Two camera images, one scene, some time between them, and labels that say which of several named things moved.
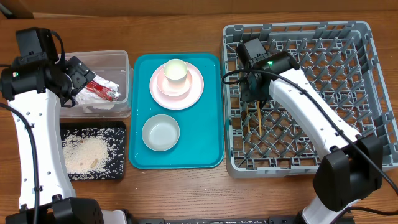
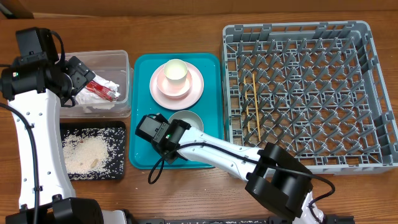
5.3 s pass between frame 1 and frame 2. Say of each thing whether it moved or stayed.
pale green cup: stayed
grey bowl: moved
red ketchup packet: stayed
